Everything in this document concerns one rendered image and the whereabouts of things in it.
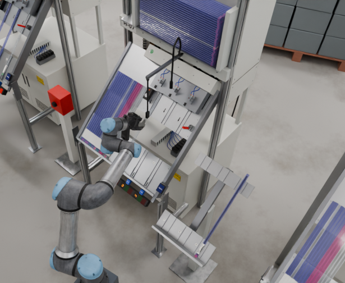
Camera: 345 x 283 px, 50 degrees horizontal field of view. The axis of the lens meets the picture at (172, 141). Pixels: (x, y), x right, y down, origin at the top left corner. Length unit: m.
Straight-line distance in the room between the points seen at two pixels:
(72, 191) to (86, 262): 0.41
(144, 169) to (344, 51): 3.03
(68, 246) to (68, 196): 0.30
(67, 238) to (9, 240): 1.18
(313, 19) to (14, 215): 3.46
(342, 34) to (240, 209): 2.34
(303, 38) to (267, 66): 0.49
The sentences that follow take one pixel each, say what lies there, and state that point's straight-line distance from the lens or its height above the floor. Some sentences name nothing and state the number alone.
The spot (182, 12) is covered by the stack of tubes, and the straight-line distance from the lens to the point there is 1.93.
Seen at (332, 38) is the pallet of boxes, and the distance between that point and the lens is 4.52.
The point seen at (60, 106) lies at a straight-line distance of 2.73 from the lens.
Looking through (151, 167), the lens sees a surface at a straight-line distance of 2.19.
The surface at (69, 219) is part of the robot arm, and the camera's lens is 1.81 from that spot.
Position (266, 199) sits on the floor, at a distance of 3.17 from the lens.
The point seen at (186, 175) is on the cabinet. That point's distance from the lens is 2.41.
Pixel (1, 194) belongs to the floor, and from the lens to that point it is 3.26.
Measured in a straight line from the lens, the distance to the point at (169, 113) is 2.18.
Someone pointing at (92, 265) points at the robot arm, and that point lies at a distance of 1.94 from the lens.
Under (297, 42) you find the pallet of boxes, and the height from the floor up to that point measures 0.24.
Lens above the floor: 2.54
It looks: 48 degrees down
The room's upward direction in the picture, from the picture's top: 5 degrees clockwise
